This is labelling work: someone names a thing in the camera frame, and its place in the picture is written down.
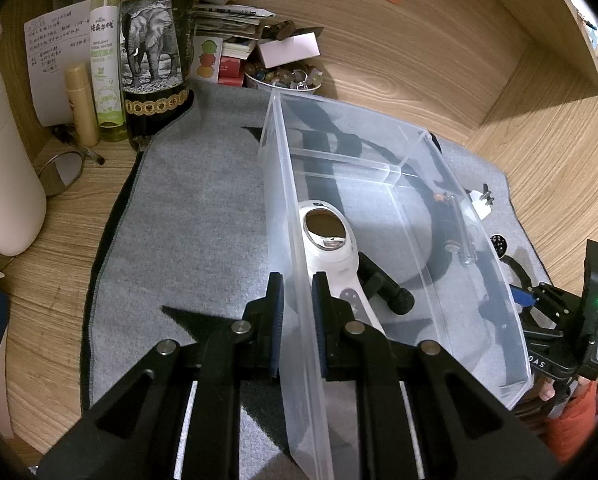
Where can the person's right forearm orange sleeve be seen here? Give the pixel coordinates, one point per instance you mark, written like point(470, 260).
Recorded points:
point(574, 425)

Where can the clear glass tube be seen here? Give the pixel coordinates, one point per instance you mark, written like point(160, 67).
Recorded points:
point(461, 230)

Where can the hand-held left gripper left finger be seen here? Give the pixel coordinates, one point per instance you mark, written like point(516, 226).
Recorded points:
point(275, 320)

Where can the small round mirror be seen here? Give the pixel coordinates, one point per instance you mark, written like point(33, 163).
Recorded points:
point(61, 172)

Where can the grey felt mat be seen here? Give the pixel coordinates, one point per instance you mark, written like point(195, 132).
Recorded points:
point(194, 210)

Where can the handwritten white paper note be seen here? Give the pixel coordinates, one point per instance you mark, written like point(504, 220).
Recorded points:
point(54, 40)

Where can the white plug adapter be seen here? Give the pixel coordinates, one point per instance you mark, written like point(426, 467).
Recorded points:
point(479, 205)

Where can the person's right hand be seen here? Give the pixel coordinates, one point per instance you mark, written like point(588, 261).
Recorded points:
point(546, 391)

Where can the green spray bottle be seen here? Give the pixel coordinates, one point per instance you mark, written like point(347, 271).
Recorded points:
point(108, 60)

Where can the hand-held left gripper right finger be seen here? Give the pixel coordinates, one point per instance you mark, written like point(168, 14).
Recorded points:
point(320, 320)

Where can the black elephant print canister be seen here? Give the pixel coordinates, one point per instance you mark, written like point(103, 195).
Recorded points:
point(154, 50)

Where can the white rounded appliance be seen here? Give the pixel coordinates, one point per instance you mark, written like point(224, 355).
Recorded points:
point(4, 160)

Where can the blank white card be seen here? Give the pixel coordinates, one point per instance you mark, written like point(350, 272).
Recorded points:
point(289, 50)

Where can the white handheld massager device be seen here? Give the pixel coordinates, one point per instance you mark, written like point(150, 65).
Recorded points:
point(324, 260)

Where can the beige tube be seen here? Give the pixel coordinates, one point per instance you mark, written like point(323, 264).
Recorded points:
point(81, 110)

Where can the fruit picture card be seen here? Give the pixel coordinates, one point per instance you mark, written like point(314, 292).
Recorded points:
point(207, 57)

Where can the white bowl of beads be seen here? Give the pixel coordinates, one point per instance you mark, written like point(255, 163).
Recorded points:
point(279, 77)

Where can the small black round object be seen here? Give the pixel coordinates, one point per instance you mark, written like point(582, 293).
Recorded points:
point(499, 246)

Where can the clear plastic storage bin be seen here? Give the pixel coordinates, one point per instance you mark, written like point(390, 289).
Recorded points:
point(289, 185)

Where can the wooden shelf panel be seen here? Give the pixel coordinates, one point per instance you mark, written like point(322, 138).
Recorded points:
point(544, 10)

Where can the black pen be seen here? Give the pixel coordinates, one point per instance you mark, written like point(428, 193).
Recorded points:
point(91, 155)

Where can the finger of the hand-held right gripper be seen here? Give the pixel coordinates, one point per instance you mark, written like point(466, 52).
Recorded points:
point(519, 296)
point(541, 327)

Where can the stack of papers and booklets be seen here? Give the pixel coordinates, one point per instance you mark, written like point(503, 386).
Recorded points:
point(229, 15)

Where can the small red box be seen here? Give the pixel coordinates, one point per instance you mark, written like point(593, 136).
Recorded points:
point(231, 67)

